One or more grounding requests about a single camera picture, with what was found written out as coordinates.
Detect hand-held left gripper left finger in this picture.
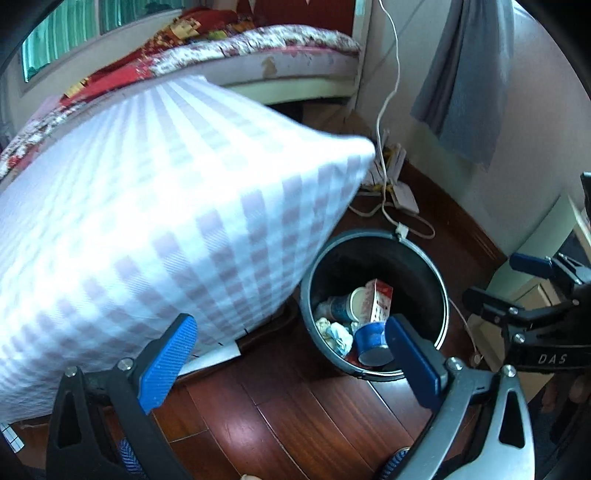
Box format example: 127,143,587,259
46,313,199,480

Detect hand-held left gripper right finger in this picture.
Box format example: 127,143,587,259
385,315,536,480

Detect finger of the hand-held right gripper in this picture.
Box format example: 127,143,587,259
463,286,536,333
510,253,591,296

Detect dark blue paper cup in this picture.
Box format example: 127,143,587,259
353,320,394,367

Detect orange white cardboard box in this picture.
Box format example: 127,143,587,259
367,278,394,324

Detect beige cloth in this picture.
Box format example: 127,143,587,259
316,316,354,356

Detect short blue white round container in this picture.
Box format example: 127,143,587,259
329,287,370,324

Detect black trash bin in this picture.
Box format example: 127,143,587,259
300,229,448,380

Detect person's right hand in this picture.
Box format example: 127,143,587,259
542,374,591,406

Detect pale green cabinet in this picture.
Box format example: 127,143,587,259
478,191,591,324

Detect white paper sheet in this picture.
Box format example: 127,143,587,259
185,344,242,377

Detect person's dark blue trousers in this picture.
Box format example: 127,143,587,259
529,401,583,462

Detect blue striped slipper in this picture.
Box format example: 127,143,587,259
381,447,411,477
117,438,140,477

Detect checked tablecloth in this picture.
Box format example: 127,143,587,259
0,74,376,423

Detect white power strip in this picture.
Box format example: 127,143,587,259
360,143,421,215

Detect white grid paper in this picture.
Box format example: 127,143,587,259
0,425,24,455

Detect grey curtain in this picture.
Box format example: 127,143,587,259
410,0,515,169

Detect red printed blanket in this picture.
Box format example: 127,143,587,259
60,4,259,100

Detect floral quilt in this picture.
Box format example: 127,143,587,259
0,25,363,181

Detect window with green curtain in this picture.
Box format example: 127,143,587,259
21,0,153,84

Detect white cable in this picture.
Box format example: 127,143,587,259
376,0,437,241

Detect white bed frame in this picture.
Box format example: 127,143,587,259
222,51,361,108

